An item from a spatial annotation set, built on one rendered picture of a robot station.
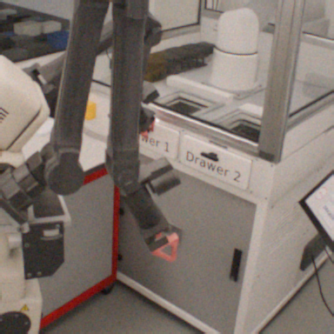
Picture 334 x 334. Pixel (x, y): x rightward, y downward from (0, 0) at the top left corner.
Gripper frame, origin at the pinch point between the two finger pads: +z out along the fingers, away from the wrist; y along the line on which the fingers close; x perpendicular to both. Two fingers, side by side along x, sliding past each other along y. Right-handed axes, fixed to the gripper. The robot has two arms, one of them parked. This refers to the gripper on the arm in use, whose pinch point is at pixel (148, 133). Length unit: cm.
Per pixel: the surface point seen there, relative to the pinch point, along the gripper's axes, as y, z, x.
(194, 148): 2.2, 1.3, -19.5
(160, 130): 3.2, 0.0, -3.4
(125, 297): -49, 75, 9
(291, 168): 15, 12, -52
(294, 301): -5, 106, -52
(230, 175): -0.4, 4.9, -35.8
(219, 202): -6.2, 18.6, -31.4
